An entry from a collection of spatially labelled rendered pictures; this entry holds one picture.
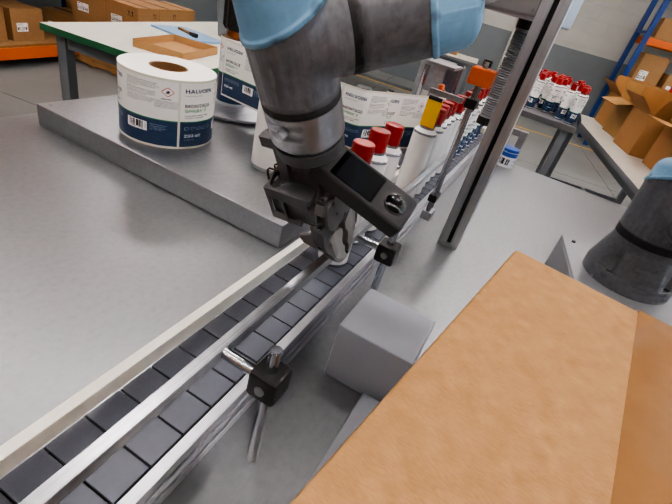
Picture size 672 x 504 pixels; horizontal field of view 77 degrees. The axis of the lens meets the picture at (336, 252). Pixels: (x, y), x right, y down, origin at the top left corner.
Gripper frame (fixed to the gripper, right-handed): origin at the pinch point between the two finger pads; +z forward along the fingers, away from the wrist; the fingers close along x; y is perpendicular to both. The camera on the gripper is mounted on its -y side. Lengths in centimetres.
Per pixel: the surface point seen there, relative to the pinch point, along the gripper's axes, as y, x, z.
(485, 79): -5.7, -43.6, -0.9
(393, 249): -5.1, -5.0, 2.2
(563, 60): 4, -719, 381
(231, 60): 63, -51, 13
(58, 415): 8.8, 32.1, -13.4
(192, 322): 8.8, 18.7, -6.1
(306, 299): 3.5, 6.1, 5.3
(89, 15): 383, -207, 118
